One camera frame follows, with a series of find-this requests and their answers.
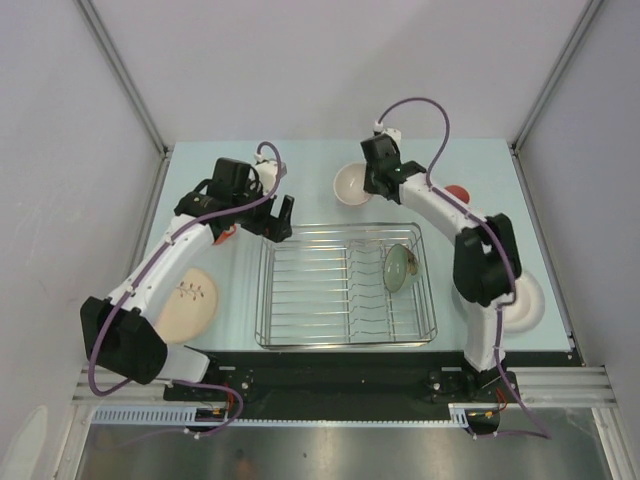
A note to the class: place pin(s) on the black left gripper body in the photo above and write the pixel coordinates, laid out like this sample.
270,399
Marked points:
252,217

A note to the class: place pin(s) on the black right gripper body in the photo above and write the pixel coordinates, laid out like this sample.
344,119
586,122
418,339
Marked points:
370,185

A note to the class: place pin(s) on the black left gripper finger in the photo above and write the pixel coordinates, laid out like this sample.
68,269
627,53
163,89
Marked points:
277,230
286,210

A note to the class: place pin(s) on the orange bowl white inside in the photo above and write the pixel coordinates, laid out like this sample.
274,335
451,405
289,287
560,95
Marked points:
348,185

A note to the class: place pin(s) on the orange mug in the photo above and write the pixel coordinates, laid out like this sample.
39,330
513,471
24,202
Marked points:
225,235

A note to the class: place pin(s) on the green floral ceramic bowl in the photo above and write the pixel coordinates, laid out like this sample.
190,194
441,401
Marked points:
401,269

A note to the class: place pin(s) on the white fluted plate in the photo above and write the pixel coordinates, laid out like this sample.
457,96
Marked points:
523,316

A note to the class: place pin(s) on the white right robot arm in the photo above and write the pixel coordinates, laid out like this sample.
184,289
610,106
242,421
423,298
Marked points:
486,261

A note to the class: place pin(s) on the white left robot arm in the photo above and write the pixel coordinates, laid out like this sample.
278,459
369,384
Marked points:
118,330

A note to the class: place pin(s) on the pink plastic cup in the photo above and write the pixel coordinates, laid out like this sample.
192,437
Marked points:
459,192

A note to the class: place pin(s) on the pink beige leaf plate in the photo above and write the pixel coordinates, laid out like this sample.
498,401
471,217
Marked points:
190,309

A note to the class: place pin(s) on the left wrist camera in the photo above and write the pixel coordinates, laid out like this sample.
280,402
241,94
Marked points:
270,172

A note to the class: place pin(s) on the metal wire dish rack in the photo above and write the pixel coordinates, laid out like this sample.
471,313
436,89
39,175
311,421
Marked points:
324,288

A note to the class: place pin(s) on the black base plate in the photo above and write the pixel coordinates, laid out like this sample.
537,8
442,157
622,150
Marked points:
369,386

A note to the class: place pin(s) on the white slotted cable duct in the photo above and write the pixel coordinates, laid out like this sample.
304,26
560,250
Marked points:
154,415

